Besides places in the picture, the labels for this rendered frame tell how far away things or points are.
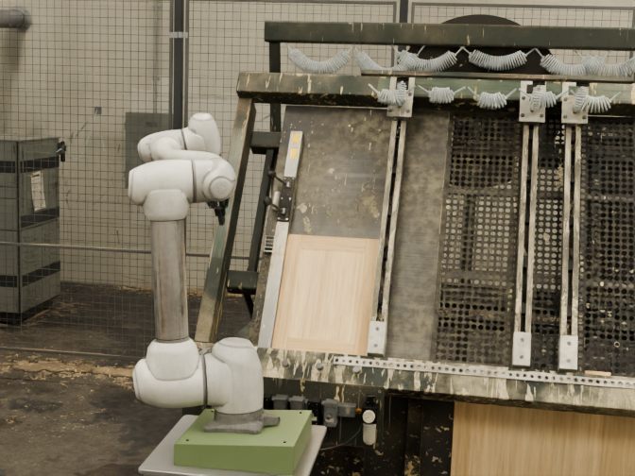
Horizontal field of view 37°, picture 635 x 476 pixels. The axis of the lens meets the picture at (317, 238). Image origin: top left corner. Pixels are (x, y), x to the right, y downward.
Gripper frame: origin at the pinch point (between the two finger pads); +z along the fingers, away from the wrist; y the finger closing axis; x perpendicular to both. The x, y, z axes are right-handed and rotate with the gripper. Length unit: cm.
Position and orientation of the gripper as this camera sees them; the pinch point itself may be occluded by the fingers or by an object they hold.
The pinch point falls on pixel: (220, 215)
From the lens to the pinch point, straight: 360.6
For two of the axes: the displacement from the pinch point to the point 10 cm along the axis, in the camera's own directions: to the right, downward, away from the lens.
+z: 1.2, 8.5, 5.2
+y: -9.8, 0.1, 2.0
